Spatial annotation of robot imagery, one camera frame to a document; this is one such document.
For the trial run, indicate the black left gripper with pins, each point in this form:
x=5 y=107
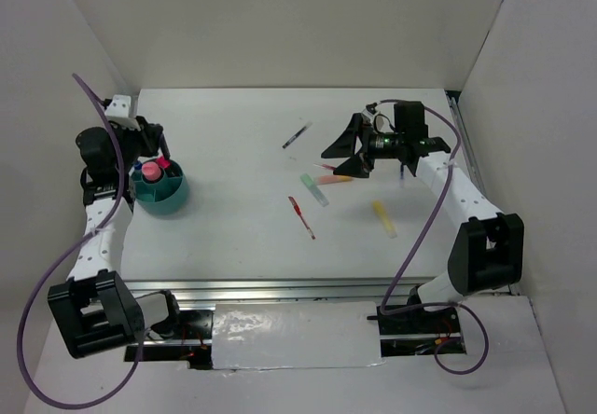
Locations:
x=149 y=134

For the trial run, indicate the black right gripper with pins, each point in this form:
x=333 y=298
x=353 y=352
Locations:
x=344 y=147

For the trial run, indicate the pink black highlighter marker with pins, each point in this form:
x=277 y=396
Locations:
x=163 y=162

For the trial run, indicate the red clear pen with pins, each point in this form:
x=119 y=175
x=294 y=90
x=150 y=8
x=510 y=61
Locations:
x=325 y=166

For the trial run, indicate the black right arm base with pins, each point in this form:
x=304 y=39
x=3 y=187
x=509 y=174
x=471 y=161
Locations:
x=419 y=323

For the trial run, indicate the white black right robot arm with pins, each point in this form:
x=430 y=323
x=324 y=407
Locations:
x=487 y=252

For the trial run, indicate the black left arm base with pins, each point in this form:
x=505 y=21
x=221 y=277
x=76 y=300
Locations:
x=177 y=321

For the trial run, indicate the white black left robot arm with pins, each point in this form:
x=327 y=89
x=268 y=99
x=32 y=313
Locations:
x=94 y=309

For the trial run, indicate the orange pink highlighter marker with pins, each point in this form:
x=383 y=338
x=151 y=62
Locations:
x=332 y=179

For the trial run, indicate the green highlighter marker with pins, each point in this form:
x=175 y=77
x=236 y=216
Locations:
x=313 y=188

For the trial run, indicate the black thin pen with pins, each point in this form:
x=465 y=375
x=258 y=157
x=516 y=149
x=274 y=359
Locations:
x=296 y=135

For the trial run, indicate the teal round desk organizer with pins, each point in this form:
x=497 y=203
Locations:
x=164 y=197

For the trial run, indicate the yellow highlighter marker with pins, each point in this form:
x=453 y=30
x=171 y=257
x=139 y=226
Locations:
x=387 y=223

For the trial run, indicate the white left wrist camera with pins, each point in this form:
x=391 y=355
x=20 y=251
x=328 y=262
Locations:
x=120 y=110

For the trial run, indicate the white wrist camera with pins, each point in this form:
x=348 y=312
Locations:
x=120 y=110
x=378 y=120

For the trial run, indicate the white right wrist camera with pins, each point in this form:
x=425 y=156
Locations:
x=378 y=120

